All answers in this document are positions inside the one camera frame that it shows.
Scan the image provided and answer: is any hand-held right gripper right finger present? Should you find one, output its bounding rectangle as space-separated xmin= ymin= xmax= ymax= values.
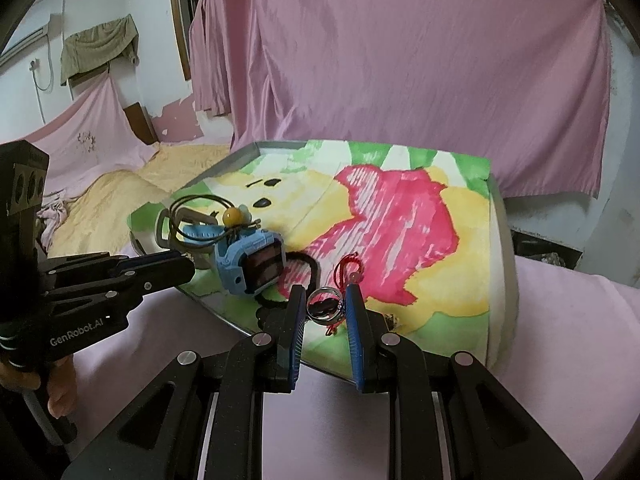
xmin=345 ymin=283 xmax=585 ymax=480

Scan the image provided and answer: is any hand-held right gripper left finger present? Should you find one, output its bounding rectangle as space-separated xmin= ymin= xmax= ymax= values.
xmin=59 ymin=284 xmax=308 ymax=480

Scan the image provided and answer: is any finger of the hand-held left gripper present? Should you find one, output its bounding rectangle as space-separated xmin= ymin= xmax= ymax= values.
xmin=42 ymin=251 xmax=196 ymax=287
xmin=46 ymin=261 xmax=197 ymax=313

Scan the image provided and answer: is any silver ring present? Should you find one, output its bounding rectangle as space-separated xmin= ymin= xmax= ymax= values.
xmin=307 ymin=287 xmax=347 ymax=322

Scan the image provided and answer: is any red string bracelet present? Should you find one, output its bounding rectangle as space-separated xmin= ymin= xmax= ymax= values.
xmin=324 ymin=252 xmax=364 ymax=338

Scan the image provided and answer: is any blue smart watch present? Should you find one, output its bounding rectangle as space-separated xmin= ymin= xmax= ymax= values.
xmin=181 ymin=224 xmax=287 ymax=302

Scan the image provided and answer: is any yellow bead cord necklace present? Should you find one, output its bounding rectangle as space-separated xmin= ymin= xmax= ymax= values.
xmin=168 ymin=193 xmax=264 ymax=244

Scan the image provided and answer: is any metal tray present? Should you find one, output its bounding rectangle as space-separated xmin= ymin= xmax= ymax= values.
xmin=127 ymin=139 xmax=522 ymax=387

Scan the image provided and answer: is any person's left hand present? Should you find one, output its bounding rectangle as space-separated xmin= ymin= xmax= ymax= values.
xmin=0 ymin=354 xmax=77 ymax=417

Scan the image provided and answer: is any yellow blanket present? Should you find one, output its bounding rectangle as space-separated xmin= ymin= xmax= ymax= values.
xmin=47 ymin=142 xmax=237 ymax=262

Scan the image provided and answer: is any cartoon printed cloth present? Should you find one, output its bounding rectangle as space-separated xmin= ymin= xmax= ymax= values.
xmin=130 ymin=139 xmax=507 ymax=377

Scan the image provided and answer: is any pink embroidered cloth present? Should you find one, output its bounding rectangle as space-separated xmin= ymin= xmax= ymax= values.
xmin=14 ymin=79 xmax=162 ymax=241

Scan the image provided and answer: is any brown wooden board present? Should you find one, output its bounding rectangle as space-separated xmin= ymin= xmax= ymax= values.
xmin=122 ymin=102 xmax=159 ymax=144

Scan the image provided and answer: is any pink bed sheet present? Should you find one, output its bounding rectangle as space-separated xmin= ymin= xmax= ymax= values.
xmin=64 ymin=254 xmax=640 ymax=480

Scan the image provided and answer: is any olive green cloth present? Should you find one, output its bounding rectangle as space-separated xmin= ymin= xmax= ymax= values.
xmin=59 ymin=14 xmax=141 ymax=89

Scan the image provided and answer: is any pink window curtain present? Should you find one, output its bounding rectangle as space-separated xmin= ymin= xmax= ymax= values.
xmin=169 ymin=0 xmax=237 ymax=117

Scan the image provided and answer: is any large pink hanging sheet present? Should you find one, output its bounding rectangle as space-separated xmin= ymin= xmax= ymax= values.
xmin=219 ymin=0 xmax=615 ymax=200

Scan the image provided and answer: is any black hair tie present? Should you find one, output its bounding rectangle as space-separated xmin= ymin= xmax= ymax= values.
xmin=254 ymin=252 xmax=322 ymax=312

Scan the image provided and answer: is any grey watch strap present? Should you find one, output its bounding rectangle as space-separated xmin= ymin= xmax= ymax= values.
xmin=155 ymin=207 xmax=222 ymax=267

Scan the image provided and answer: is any wall cable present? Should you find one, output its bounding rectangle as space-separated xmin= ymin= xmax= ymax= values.
xmin=29 ymin=59 xmax=57 ymax=94

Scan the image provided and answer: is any window frame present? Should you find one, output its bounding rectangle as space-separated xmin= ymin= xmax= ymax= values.
xmin=172 ymin=0 xmax=202 ymax=82

